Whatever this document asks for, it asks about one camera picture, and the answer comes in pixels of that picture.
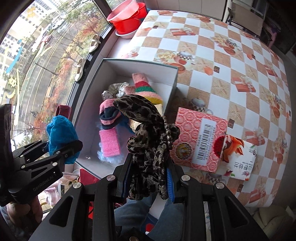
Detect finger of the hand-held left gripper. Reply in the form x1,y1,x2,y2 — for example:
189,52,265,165
12,140,51,168
9,140,84,205

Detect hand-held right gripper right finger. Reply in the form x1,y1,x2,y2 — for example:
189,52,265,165
166,162,270,241

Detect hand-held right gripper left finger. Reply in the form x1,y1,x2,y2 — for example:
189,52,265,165
29,153,134,241

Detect blue mesh cloth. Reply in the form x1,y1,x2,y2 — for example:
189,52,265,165
46,115,79,165

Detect light blue fluffy cloth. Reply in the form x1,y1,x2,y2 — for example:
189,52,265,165
96,121,123,164

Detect pink sponge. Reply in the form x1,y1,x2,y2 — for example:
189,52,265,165
99,128,121,158

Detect pink black striped sock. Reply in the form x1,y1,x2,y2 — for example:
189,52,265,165
99,98,127,130

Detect leopard print scrunchie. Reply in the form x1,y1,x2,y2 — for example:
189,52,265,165
113,94,181,201

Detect polka dot scrunchie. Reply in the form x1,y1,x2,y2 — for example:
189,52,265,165
101,81,130,100

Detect multicolour striped knit sock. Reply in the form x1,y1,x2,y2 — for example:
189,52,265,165
132,72,164,109

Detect white storage box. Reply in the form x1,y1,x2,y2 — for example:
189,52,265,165
75,58,179,181

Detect person's left hand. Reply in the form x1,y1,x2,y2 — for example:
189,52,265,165
10,196,43,223

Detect person's legs in jeans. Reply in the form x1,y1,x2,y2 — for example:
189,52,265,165
114,192,188,241

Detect red bag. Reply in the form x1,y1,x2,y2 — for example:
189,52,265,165
80,168,102,186

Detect red knit band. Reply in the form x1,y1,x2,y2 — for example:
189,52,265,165
56,105,73,119

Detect pink patterned tissue box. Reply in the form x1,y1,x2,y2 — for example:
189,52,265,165
170,107,229,173

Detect beige sofa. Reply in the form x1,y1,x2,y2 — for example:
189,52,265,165
252,204,294,235

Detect white basin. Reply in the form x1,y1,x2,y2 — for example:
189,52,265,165
115,29,137,39

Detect red plastic bucket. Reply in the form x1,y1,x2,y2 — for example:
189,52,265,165
110,2,147,34

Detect checkered printed tablecloth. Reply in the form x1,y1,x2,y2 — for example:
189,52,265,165
114,9,292,208

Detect red plastic basin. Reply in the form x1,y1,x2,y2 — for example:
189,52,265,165
107,0,139,24

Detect folding chair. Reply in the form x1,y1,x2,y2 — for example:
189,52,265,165
225,0,266,40

